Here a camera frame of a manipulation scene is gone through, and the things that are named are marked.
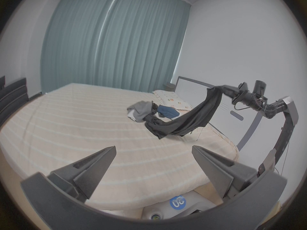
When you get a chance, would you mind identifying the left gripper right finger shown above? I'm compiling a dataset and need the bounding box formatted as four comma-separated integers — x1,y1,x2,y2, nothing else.
192,145,257,199

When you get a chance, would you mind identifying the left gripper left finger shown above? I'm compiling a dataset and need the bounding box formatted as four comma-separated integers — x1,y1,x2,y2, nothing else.
47,146,117,203

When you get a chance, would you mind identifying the black T-shirt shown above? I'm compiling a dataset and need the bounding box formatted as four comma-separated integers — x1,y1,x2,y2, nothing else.
145,86,224,140

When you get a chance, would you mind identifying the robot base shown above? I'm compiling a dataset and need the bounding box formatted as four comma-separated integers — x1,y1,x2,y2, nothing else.
141,190,217,222

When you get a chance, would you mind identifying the bed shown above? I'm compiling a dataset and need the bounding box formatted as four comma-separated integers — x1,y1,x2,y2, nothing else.
0,76,263,211

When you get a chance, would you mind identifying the pile of clothes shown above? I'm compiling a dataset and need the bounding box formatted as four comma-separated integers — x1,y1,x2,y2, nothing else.
127,101,160,123

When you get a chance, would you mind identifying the white printed pillow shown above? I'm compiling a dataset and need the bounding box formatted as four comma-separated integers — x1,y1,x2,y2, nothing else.
152,90,194,112

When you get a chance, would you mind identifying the dark blue garment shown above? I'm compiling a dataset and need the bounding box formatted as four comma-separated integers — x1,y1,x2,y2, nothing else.
157,105,180,118

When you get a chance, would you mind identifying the black chest of drawers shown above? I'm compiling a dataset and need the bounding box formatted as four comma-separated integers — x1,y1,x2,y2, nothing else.
0,76,30,127

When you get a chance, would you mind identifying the blue-green curtain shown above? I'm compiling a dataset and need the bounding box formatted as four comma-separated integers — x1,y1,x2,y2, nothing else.
40,0,122,94
92,0,192,93

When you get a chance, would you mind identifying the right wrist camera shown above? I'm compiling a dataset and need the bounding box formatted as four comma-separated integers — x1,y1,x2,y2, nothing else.
237,81,249,96

